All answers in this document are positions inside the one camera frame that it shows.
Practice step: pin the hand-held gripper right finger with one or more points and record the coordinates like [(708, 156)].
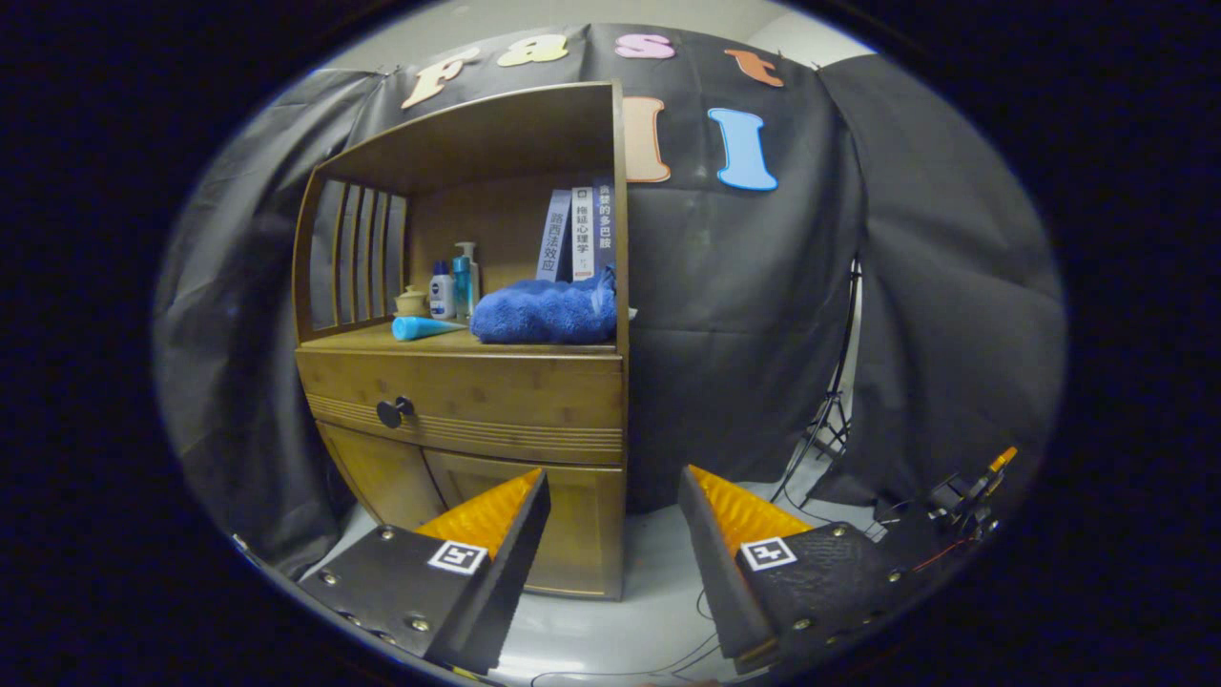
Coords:
[(711, 572)]

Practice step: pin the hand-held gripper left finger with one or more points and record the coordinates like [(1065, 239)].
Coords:
[(515, 572)]

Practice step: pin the wooden drawer with black knob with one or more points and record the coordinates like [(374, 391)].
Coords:
[(515, 391)]

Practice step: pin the blue and white tube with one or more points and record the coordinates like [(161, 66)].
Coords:
[(424, 328)]

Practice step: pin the narrow wooden cabinet door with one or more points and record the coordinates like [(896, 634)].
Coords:
[(382, 477)]

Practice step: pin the wooden countertop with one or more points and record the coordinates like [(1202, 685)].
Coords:
[(358, 336)]

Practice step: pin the wooden cabinet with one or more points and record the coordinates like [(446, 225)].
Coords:
[(477, 134)]

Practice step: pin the black tripod stand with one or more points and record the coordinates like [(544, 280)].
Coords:
[(837, 401)]

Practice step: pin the blue folded towel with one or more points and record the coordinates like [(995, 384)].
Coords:
[(544, 315)]

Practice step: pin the black and orange clamp tool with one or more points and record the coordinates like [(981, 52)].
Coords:
[(968, 496)]

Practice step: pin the white bottle with blue cap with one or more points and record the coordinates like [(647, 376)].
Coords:
[(442, 298)]

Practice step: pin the small beige lidded cup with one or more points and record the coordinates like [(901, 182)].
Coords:
[(411, 303)]

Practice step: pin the blue pump bottle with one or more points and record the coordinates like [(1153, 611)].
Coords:
[(464, 281)]

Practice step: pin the grey book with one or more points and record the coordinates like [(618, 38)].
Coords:
[(553, 239)]

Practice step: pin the white spine book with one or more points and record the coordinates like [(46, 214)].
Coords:
[(583, 234)]

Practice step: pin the dark blue book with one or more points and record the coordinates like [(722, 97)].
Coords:
[(604, 224)]

